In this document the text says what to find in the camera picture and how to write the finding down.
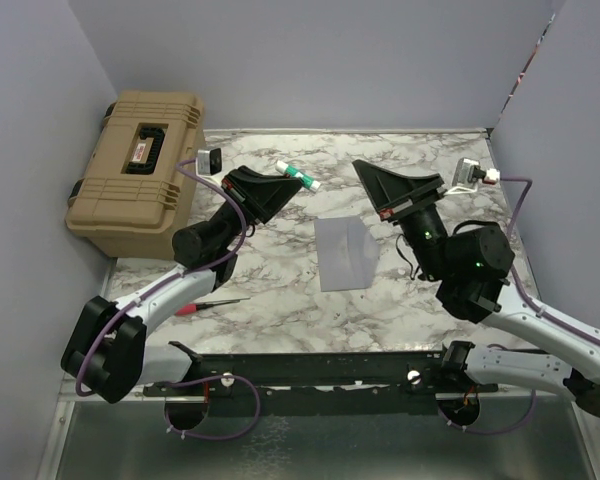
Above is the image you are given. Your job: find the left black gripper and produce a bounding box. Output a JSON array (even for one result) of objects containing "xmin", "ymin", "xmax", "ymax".
[{"xmin": 210, "ymin": 165, "xmax": 305, "ymax": 252}]

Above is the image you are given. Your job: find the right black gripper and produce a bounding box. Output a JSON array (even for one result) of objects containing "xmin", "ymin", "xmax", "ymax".
[{"xmin": 352, "ymin": 160, "xmax": 452, "ymax": 282}]

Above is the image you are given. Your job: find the green white glue stick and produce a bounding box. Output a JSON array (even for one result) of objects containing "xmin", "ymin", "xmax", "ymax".
[{"xmin": 275, "ymin": 160, "xmax": 321, "ymax": 193}]

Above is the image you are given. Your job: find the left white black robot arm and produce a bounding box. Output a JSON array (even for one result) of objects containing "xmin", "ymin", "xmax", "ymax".
[{"xmin": 61, "ymin": 166, "xmax": 303, "ymax": 403}]

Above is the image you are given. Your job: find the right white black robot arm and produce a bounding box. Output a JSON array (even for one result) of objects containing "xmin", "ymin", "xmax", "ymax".
[{"xmin": 353, "ymin": 160, "xmax": 600, "ymax": 418}]

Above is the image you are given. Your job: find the tan plastic tool case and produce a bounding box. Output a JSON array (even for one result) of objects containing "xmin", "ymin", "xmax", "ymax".
[{"xmin": 65, "ymin": 90, "xmax": 206, "ymax": 260}]

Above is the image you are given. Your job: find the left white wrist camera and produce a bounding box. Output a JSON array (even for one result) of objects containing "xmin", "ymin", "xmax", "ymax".
[{"xmin": 196, "ymin": 147, "xmax": 223, "ymax": 177}]

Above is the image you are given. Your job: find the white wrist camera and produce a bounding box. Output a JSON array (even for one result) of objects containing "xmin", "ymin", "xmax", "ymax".
[
  {"xmin": 196, "ymin": 147, "xmax": 223, "ymax": 177},
  {"xmin": 445, "ymin": 158, "xmax": 501, "ymax": 196}
]

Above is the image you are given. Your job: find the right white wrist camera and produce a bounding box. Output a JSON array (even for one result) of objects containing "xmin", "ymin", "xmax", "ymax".
[{"xmin": 445, "ymin": 158, "xmax": 501, "ymax": 196}]

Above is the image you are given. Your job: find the red handled screwdriver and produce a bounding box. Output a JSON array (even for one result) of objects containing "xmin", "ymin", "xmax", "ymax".
[{"xmin": 175, "ymin": 298, "xmax": 248, "ymax": 317}]

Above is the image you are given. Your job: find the black metal base rail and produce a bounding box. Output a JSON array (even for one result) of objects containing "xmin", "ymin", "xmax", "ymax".
[{"xmin": 143, "ymin": 350, "xmax": 497, "ymax": 417}]

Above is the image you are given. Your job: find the aluminium frame rail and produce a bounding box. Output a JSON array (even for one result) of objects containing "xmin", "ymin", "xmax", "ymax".
[{"xmin": 35, "ymin": 392, "xmax": 79, "ymax": 480}]

